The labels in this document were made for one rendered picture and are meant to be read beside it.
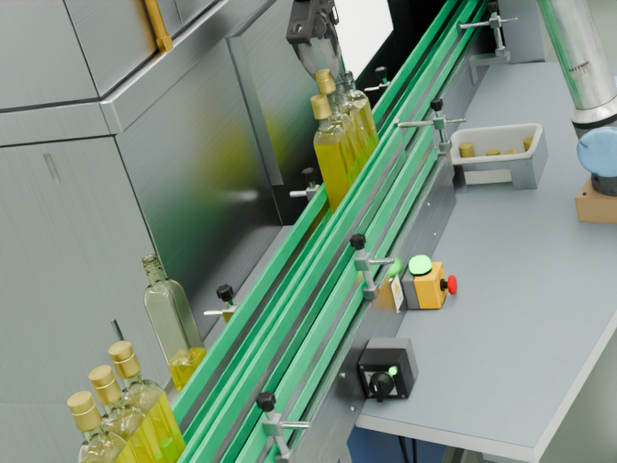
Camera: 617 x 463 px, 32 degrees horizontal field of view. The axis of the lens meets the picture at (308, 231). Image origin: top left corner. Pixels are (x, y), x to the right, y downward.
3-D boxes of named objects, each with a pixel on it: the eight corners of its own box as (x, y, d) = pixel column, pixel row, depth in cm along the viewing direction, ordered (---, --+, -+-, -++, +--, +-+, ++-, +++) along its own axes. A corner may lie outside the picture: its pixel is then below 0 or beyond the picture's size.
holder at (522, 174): (441, 163, 275) (434, 136, 272) (548, 155, 264) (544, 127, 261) (424, 196, 262) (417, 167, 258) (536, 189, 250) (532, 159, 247)
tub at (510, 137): (460, 160, 273) (454, 129, 269) (549, 153, 264) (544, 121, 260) (444, 193, 259) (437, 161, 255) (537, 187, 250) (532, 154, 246)
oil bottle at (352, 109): (356, 185, 246) (333, 99, 237) (379, 183, 244) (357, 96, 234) (349, 197, 242) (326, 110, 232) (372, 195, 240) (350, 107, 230)
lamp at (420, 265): (413, 265, 219) (410, 253, 218) (434, 264, 218) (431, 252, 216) (408, 276, 216) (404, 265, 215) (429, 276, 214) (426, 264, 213)
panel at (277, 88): (386, 33, 305) (359, -86, 289) (396, 32, 303) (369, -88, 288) (271, 186, 233) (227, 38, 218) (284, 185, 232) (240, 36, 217)
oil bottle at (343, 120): (349, 197, 242) (326, 110, 232) (372, 196, 239) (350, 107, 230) (341, 209, 237) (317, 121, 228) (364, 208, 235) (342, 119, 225)
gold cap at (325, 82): (322, 88, 229) (318, 69, 227) (338, 86, 227) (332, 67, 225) (317, 95, 226) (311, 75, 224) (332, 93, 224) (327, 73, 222)
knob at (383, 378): (373, 391, 194) (367, 403, 192) (367, 371, 192) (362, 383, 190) (397, 391, 193) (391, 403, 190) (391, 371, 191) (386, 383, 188)
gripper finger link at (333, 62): (354, 66, 227) (338, 26, 224) (345, 77, 223) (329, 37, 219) (342, 70, 229) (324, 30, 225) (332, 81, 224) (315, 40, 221)
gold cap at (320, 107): (314, 121, 222) (308, 101, 220) (315, 114, 225) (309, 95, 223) (330, 118, 221) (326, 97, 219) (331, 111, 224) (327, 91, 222)
